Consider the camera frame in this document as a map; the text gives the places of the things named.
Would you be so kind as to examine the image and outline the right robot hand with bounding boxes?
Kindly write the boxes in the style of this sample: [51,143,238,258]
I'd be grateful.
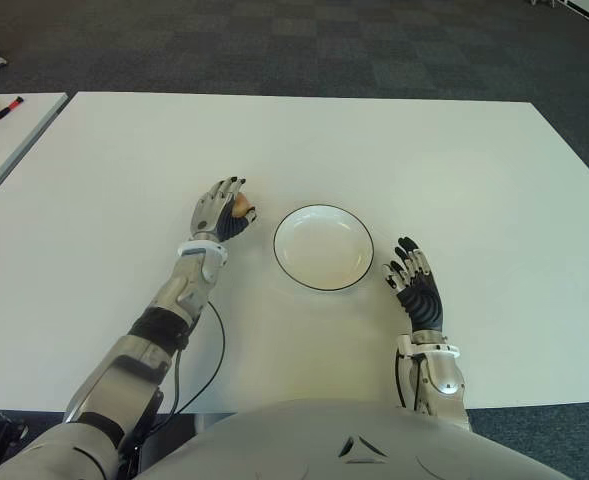
[381,235,445,332]

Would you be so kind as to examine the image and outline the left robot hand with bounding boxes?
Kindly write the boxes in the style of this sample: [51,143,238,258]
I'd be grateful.
[189,175,259,244]

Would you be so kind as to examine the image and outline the white plate black rim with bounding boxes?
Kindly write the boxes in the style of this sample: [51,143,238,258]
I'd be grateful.
[272,202,376,293]

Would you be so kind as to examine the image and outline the grey robot torso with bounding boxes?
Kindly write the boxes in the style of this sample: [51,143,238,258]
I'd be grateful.
[138,397,570,480]

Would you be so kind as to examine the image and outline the white table leg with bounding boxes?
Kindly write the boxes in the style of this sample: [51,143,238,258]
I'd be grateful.
[193,412,240,435]

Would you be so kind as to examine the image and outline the red and black marker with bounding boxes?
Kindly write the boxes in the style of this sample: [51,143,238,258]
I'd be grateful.
[0,94,25,121]

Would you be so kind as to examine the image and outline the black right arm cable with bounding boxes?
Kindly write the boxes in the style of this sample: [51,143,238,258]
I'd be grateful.
[395,349,421,411]

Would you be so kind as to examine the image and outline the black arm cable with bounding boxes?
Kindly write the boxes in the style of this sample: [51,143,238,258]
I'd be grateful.
[395,349,421,411]
[143,299,226,436]

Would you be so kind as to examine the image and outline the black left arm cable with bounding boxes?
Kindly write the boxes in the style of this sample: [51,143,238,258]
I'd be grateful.
[143,299,226,436]

